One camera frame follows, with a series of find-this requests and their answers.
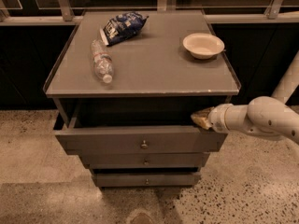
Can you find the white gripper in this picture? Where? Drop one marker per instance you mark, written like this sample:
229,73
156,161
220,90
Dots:
219,118

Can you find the grey top drawer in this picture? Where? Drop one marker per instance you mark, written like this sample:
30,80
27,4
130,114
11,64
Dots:
137,139

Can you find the grey drawer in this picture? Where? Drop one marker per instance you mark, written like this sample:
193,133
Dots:
146,179
137,139
152,160

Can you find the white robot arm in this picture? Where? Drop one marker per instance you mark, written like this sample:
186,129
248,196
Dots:
264,117

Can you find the grey drawer cabinet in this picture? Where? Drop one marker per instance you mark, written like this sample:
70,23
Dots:
156,81

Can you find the grey bottom drawer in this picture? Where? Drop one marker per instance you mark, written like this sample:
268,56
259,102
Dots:
146,179

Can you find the grey middle drawer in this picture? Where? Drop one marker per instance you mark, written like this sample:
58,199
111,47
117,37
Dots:
152,160

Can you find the white paper bowl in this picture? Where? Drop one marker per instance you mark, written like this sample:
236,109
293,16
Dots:
203,46

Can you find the clear plastic water bottle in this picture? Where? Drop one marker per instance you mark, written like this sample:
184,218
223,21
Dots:
102,62

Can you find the blue chip bag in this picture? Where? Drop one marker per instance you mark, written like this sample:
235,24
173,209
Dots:
122,27

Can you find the metal window railing frame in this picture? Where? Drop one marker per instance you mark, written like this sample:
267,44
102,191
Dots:
43,12

